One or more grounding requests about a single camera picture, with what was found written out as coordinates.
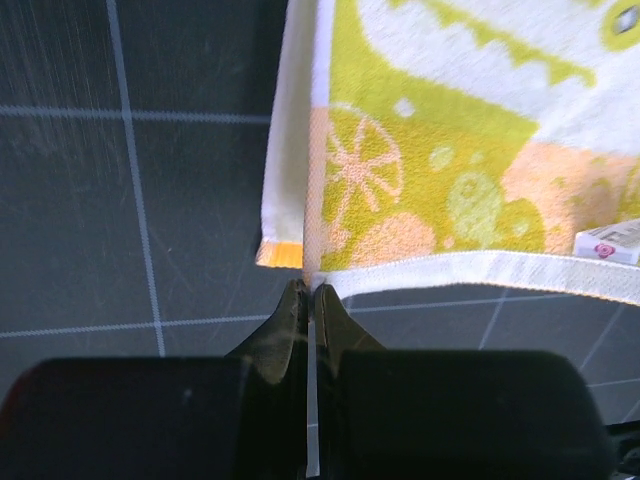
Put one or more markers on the black grid mat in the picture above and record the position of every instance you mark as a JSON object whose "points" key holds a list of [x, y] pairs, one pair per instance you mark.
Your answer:
{"points": [[134, 140]]}

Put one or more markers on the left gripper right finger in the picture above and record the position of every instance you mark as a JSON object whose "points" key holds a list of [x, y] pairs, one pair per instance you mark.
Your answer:
{"points": [[449, 414]]}

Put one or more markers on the yellow green patterned towel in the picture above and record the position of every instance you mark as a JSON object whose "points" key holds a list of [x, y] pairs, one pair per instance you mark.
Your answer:
{"points": [[431, 143]]}

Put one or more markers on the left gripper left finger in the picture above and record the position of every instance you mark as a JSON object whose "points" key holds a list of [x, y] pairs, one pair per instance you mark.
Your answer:
{"points": [[242, 415]]}

